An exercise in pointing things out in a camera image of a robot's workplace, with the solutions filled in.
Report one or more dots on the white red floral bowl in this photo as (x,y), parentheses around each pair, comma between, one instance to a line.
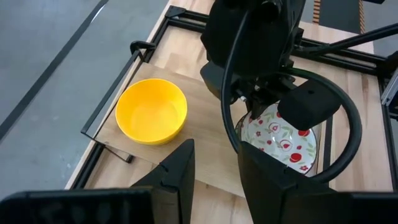
(280,141)

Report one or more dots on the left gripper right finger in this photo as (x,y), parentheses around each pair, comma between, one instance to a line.
(273,196)

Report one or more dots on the dark orange-striped object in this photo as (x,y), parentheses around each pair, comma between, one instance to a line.
(339,14)

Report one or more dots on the yellow plastic mini bowl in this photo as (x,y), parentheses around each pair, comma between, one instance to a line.
(152,112)

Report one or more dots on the black aluminium table frame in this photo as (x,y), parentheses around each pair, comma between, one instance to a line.
(189,23)

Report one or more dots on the right wrist camera housing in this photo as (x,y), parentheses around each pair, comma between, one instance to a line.
(308,104)

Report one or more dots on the wooden shelf riser metal frame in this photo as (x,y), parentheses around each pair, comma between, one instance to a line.
(205,133)

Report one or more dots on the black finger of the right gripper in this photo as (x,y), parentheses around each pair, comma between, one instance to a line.
(256,107)

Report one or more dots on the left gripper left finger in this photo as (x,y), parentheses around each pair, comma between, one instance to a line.
(177,186)

